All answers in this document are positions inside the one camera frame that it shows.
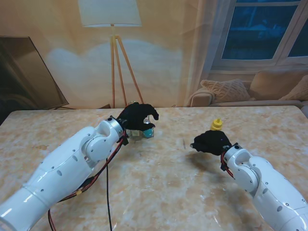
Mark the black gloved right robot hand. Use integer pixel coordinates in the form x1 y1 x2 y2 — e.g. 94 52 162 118
190 131 232 156

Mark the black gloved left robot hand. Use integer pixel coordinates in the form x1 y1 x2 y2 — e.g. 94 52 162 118
116 103 160 132

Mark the teal shaker with silver cap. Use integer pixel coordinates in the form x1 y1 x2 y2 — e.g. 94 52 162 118
142 122 154 139

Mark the yellow mustard squeeze bottle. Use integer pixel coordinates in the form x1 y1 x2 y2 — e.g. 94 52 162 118
210 117 223 132

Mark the knitted beige cushion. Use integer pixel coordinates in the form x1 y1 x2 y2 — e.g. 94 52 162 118
200 79 252 103

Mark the beige sofa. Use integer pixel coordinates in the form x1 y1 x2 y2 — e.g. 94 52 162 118
187 69 308 108

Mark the tripod floor lamp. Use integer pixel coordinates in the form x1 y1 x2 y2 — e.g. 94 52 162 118
78 0 146 108

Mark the white framed window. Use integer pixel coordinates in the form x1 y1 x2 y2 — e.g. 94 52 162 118
211 0 308 70

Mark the dark flat television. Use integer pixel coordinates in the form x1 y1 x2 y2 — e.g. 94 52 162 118
0 36 69 126

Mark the chrome wire seasoning rack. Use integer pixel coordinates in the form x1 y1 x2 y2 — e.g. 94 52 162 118
126 101 155 140

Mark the red black left arm cable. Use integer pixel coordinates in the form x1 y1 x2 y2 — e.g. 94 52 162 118
47 134 128 231

